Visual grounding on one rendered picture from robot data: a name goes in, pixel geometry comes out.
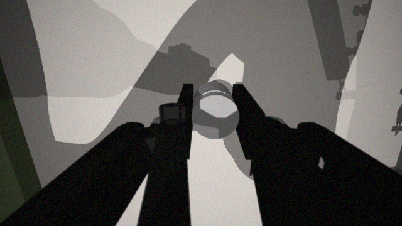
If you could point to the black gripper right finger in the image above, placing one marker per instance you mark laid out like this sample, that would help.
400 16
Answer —
352 189

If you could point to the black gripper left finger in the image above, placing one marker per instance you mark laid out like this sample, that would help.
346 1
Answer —
95 190

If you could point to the grey cylinder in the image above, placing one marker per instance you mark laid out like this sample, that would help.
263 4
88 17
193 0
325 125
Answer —
214 113

